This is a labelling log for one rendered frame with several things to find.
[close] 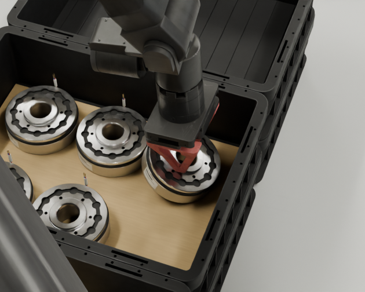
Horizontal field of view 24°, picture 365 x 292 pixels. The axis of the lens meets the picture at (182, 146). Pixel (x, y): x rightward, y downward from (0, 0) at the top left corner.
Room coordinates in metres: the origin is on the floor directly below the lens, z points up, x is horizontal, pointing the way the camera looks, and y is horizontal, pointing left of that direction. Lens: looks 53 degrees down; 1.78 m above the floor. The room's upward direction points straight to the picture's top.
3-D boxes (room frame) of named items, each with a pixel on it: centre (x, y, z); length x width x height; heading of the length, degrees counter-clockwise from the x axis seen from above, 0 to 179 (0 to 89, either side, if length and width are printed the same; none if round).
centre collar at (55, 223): (0.59, 0.15, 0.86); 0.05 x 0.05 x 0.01
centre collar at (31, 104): (0.76, 0.20, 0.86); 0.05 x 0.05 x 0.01
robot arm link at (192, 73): (0.68, 0.01, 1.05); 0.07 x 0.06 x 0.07; 74
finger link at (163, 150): (0.66, 0.00, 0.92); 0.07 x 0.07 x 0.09; 70
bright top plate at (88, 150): (0.72, 0.10, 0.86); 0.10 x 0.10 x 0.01
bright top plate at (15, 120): (0.76, 0.20, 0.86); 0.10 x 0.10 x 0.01
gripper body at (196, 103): (0.67, 0.00, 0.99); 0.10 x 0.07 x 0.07; 160
